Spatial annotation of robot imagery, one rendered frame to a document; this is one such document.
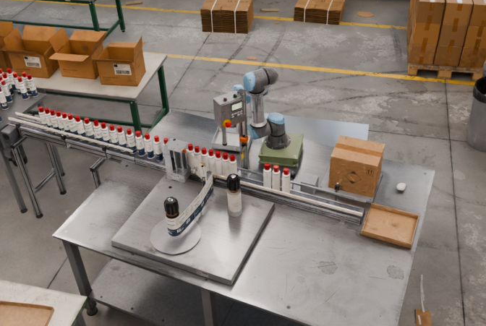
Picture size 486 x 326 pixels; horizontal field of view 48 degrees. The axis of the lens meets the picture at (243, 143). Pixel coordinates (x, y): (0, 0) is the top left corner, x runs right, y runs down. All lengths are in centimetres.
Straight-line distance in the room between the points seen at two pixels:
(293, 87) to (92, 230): 343
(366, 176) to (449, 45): 329
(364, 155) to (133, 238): 153
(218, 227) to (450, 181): 256
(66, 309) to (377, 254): 180
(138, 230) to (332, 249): 118
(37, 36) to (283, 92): 263
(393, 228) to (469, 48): 350
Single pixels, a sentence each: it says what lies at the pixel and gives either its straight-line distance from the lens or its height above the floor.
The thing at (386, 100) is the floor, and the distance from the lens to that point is 623.
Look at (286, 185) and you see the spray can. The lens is 356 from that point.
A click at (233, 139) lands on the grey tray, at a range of 414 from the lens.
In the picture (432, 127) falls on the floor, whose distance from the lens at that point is 592.
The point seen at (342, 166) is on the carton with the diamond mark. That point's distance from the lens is 360.
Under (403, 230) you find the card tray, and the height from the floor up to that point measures 83.
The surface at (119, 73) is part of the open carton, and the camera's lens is 502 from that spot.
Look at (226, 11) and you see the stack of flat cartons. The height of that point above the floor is 31.
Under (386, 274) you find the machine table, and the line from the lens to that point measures 331.
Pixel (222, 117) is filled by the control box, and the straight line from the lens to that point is 345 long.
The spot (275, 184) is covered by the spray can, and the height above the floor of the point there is 95.
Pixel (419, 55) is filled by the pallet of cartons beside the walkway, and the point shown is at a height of 25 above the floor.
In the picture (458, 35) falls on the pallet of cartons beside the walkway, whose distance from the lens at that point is 658.
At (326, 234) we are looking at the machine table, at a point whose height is 83.
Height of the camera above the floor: 335
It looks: 38 degrees down
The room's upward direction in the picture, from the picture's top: 2 degrees counter-clockwise
